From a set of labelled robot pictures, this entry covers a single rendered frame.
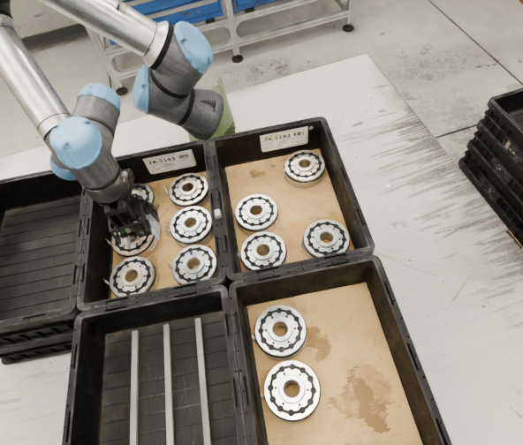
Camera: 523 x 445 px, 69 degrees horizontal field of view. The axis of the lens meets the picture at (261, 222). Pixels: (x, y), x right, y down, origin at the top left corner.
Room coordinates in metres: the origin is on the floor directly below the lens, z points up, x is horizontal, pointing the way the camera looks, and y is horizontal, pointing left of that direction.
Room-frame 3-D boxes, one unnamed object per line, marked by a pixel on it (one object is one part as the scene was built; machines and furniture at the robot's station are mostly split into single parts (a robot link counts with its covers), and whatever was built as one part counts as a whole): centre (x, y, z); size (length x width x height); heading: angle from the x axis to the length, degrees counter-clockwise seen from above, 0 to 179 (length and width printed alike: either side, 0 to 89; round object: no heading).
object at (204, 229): (0.52, 0.17, 0.86); 0.10 x 0.10 x 0.01
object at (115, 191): (0.50, 0.27, 1.07); 0.08 x 0.08 x 0.05
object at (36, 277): (0.51, 0.54, 0.87); 0.40 x 0.30 x 0.11; 1
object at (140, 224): (0.49, 0.27, 0.99); 0.09 x 0.08 x 0.12; 8
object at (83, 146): (0.50, 0.27, 1.15); 0.09 x 0.08 x 0.11; 174
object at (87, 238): (0.52, 0.24, 0.92); 0.40 x 0.30 x 0.02; 1
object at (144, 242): (0.51, 0.31, 0.86); 0.10 x 0.10 x 0.01
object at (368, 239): (0.52, -0.06, 0.92); 0.40 x 0.30 x 0.02; 1
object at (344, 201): (0.52, -0.06, 0.87); 0.40 x 0.30 x 0.11; 1
